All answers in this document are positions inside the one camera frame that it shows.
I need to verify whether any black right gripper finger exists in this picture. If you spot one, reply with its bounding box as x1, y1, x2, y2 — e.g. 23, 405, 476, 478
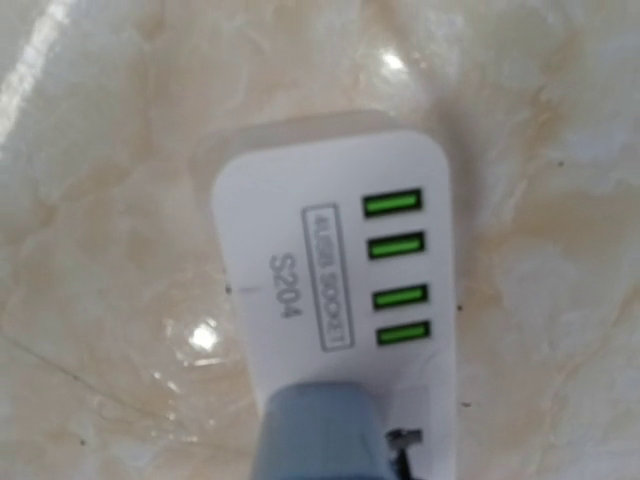
385, 428, 423, 480

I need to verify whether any small blue plug adapter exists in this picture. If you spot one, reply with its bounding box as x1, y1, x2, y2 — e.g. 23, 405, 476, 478
251, 383, 395, 479

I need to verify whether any white power strip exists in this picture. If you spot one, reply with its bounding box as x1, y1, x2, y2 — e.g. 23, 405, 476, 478
194, 111, 457, 479

